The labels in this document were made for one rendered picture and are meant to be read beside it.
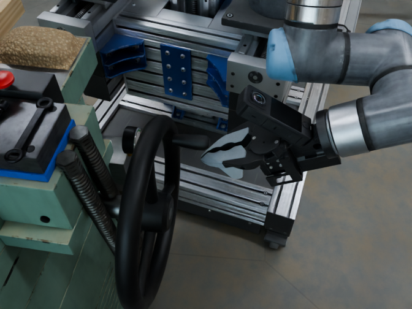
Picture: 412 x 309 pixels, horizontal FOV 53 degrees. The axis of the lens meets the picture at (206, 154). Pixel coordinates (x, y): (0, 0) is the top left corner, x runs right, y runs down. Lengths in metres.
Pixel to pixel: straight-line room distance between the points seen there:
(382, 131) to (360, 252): 1.05
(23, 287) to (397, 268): 1.25
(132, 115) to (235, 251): 0.64
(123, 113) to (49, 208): 1.14
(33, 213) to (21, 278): 0.15
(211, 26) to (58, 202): 0.73
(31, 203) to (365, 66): 0.47
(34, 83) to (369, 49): 0.44
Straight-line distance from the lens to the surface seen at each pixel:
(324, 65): 0.61
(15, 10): 0.88
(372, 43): 0.63
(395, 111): 0.57
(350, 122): 0.57
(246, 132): 0.65
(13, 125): 0.51
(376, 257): 1.60
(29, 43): 0.76
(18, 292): 0.68
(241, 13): 1.00
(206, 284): 1.44
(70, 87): 0.73
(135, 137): 0.89
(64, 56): 0.74
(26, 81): 0.55
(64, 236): 0.56
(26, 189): 0.50
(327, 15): 0.60
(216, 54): 1.09
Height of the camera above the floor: 1.34
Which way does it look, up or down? 50 degrees down
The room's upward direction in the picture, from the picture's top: straight up
